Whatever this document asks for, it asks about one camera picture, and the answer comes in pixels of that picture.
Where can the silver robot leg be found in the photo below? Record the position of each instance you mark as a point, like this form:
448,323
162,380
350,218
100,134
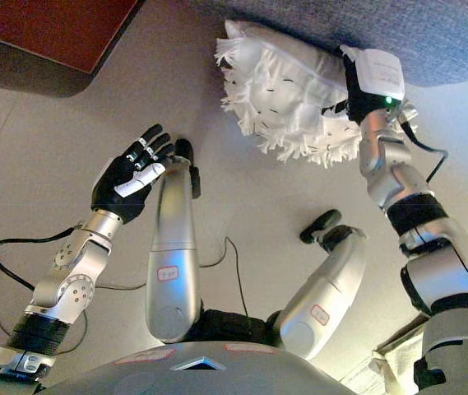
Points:
174,255
324,296

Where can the silver right robot leg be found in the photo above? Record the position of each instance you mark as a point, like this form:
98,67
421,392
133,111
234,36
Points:
324,296

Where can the black robot waist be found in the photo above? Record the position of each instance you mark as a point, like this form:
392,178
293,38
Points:
233,325

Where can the grey robot torso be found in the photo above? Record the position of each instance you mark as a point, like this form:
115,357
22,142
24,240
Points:
200,370

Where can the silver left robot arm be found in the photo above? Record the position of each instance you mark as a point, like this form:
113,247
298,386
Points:
69,284

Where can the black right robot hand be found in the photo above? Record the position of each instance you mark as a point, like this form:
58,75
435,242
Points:
377,78

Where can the red-brown wooden desk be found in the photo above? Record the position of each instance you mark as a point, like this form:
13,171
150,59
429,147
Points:
40,29

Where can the pale bed runner cloth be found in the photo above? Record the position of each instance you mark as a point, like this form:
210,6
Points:
394,358

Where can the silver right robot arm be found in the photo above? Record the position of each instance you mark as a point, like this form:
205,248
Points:
439,263

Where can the white fringed pillow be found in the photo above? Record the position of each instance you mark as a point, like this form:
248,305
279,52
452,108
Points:
287,103

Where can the silver left robot leg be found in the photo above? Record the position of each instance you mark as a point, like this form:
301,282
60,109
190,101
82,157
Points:
174,255

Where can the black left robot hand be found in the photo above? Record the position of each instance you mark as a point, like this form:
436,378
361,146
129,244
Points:
122,185

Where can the grey fabric armchair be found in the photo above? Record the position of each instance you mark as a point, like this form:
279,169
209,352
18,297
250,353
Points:
361,33

